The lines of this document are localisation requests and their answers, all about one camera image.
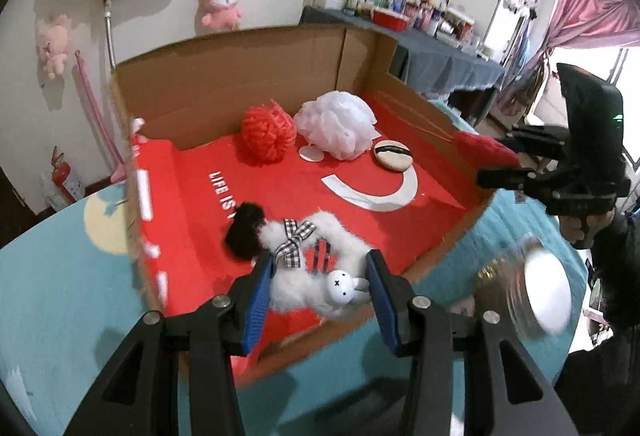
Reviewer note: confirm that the white bath pouf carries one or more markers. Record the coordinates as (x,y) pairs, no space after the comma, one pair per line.
(335,123)

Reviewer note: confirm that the red tray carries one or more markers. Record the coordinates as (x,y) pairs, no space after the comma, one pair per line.
(390,19)

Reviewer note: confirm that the white wardrobe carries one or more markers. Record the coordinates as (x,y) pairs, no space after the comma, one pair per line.
(485,0)

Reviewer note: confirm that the red plush pouch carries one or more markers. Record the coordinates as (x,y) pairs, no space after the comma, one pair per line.
(485,149)

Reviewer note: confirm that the black scrunchie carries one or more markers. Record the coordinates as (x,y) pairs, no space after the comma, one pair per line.
(242,231)

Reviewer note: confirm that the pink rabbit plush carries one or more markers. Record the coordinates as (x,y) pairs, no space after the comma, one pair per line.
(52,45)

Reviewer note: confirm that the glass jar with metal lid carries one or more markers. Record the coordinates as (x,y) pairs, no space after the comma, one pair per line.
(535,288)

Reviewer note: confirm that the cardboard box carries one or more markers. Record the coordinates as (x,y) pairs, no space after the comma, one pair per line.
(225,80)

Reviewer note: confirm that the pink plastic pole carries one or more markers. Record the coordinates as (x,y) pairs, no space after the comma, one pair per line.
(97,115)

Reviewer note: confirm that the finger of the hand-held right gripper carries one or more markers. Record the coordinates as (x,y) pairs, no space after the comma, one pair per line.
(542,139)
(515,181)

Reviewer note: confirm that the beige powder puff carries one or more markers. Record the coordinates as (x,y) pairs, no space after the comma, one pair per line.
(392,155)

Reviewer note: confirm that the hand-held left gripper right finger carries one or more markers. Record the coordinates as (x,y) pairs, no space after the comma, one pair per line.
(382,306)

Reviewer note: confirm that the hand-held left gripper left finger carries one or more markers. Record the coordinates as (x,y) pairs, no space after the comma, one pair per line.
(257,306)

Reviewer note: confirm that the table with grey cloth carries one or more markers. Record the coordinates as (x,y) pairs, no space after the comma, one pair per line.
(440,65)

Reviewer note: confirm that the orange foam net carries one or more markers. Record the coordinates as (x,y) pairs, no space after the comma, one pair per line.
(265,133)

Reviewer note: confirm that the pink curtain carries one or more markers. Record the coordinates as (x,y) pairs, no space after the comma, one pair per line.
(585,10)

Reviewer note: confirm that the person's right hand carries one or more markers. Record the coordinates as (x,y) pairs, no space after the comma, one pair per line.
(582,231)

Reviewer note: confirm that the pink cat plush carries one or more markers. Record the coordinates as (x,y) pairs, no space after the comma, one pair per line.
(220,5)

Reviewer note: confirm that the group of cosmetic bottles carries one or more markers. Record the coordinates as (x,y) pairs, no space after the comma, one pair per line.
(420,8)

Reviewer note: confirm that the metal pole orange tip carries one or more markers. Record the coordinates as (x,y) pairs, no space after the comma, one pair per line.
(109,30)

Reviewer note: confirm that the red fire extinguisher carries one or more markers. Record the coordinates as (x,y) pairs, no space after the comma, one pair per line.
(65,181)

